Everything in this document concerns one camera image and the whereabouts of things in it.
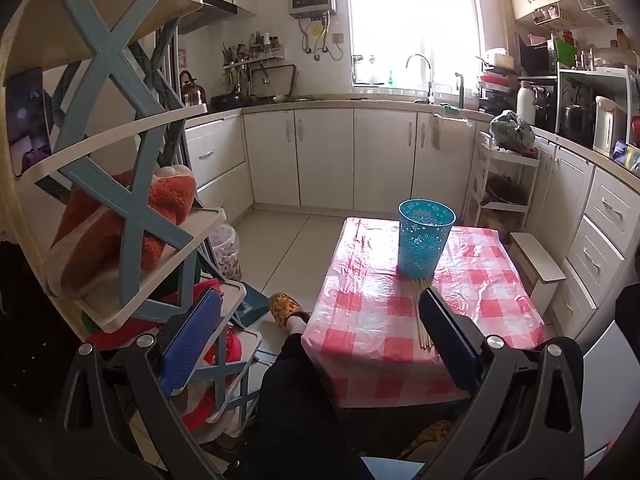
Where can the red checked plastic tablecloth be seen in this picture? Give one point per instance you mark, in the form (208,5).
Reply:
(370,320)

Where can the white thermos bottle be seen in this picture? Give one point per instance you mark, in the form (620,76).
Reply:
(526,105)

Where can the white base cabinets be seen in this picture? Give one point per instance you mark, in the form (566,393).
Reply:
(325,150)

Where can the kitchen window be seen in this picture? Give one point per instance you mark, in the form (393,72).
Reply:
(415,20)

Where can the blue book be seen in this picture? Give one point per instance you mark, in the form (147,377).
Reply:
(252,307)

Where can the range hood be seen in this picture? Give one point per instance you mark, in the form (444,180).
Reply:
(210,10)

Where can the white rolling cart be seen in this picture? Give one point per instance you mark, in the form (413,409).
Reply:
(500,195)

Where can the orange plush slipper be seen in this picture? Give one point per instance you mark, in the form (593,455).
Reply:
(100,220)

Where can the dish rack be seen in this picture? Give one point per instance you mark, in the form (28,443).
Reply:
(500,85)

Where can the blue perforated plastic basket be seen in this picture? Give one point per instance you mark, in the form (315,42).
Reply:
(425,245)

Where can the green plastic bag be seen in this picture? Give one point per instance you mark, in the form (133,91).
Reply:
(512,132)

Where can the person's leg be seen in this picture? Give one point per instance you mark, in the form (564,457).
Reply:
(300,410)

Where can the yellow patterned slipper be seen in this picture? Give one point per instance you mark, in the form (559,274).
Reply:
(430,437)
(282,307)

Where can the chrome sink faucet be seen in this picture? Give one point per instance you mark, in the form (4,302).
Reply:
(429,75)

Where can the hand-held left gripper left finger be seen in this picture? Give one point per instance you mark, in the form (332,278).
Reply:
(186,345)

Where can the black wok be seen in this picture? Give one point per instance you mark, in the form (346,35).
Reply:
(227,101)

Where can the clear floral plastic bin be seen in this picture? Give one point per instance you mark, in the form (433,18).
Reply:
(225,255)

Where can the white step stool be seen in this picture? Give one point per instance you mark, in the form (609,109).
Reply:
(537,260)

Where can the steel kettle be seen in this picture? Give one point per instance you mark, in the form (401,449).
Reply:
(192,92)

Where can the wall utensil rack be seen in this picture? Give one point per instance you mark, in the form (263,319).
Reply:
(255,52)

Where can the white electric water boiler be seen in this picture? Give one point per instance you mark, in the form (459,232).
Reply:
(607,127)

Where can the white shelf rack blue braces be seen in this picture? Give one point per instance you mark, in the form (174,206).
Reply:
(115,60)

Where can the white drawer cabinets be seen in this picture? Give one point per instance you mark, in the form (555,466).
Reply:
(600,240)

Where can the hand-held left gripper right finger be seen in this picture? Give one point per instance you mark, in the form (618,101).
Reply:
(450,342)

